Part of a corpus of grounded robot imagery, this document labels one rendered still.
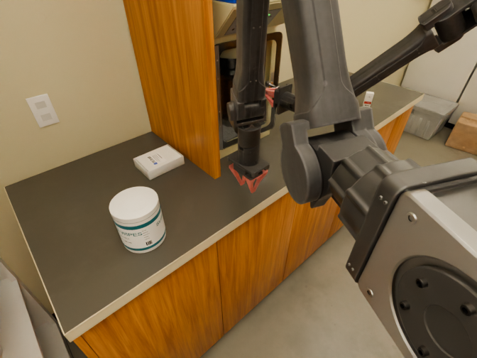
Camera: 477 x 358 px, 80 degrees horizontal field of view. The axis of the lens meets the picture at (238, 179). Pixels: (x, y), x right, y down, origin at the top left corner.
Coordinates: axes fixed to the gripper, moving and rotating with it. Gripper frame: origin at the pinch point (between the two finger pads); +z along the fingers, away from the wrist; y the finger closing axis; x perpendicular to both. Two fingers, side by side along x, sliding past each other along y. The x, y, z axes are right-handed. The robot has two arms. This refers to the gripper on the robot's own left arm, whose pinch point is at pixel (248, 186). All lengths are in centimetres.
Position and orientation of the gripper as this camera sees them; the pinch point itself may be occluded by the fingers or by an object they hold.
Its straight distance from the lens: 82.1
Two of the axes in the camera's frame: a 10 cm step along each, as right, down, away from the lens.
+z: 0.0, 7.8, 6.3
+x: -7.4, 4.2, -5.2
